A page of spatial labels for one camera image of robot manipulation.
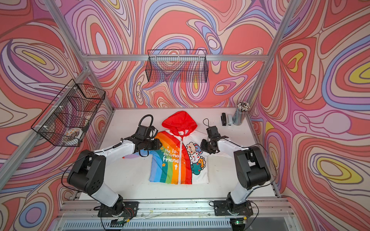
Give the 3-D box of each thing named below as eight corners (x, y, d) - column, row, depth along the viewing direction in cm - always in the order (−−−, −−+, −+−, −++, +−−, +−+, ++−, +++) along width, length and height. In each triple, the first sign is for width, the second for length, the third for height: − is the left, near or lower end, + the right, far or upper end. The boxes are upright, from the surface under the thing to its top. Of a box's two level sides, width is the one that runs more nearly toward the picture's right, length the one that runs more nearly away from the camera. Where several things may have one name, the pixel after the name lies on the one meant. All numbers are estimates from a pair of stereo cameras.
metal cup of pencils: (232, 125, 111) (239, 108, 96) (231, 118, 116) (237, 101, 101) (242, 125, 111) (251, 108, 96) (240, 118, 116) (248, 101, 101)
